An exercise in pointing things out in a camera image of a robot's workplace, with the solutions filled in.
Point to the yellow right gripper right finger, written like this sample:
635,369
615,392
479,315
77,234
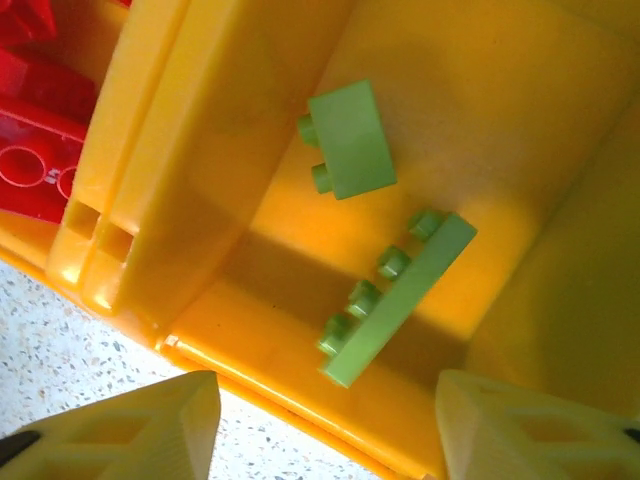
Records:
525,435

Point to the long green lego brick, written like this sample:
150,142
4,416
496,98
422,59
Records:
400,305

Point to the yellow plastic bin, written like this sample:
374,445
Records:
100,150
500,100

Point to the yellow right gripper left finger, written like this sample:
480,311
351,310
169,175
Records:
125,440

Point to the long red lego brick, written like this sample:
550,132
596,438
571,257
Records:
25,20

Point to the small green lego brick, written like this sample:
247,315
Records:
355,142

